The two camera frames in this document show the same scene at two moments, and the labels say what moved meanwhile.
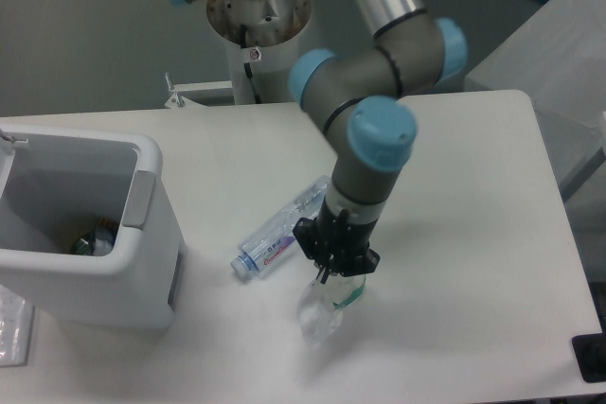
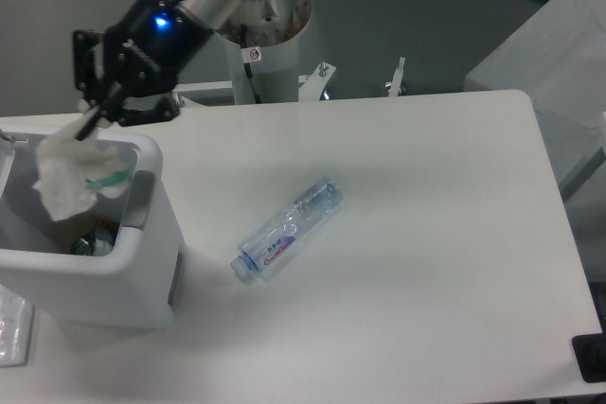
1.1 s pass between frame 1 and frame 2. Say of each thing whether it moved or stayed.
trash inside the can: stayed
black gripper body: moved
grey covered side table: stayed
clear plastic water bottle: stayed
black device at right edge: stayed
